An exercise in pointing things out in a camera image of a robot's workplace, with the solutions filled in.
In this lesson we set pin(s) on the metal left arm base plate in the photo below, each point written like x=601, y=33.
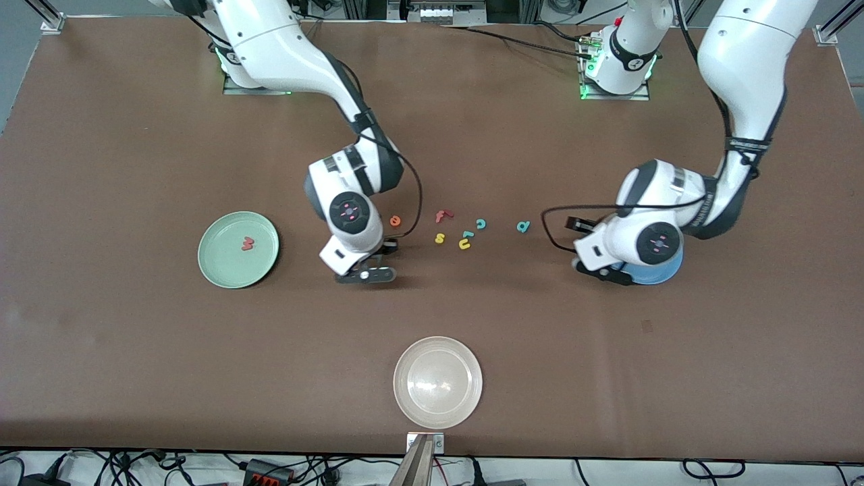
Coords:
x=641, y=94

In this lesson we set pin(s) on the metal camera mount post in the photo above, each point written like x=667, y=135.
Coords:
x=418, y=462

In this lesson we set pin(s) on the white plate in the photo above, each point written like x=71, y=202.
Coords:
x=437, y=382

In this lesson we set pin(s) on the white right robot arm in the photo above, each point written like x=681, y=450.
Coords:
x=283, y=47

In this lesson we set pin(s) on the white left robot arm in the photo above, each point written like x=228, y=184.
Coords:
x=742, y=61

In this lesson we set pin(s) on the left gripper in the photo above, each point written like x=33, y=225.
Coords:
x=579, y=223

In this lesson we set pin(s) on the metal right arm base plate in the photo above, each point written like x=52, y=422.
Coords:
x=270, y=90

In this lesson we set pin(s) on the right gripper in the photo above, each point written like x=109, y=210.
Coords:
x=389, y=246

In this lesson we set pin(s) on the red foam letter f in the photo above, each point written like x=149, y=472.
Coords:
x=442, y=216

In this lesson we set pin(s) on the blue plate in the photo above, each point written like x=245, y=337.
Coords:
x=665, y=273

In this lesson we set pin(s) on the aluminium frame profile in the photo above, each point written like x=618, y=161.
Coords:
x=833, y=23
x=52, y=17

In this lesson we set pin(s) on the pink foam letter w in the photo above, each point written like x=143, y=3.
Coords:
x=248, y=244

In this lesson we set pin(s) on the black red power strip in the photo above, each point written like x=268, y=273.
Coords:
x=268, y=472

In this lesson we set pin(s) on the green plate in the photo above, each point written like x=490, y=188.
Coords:
x=226, y=263

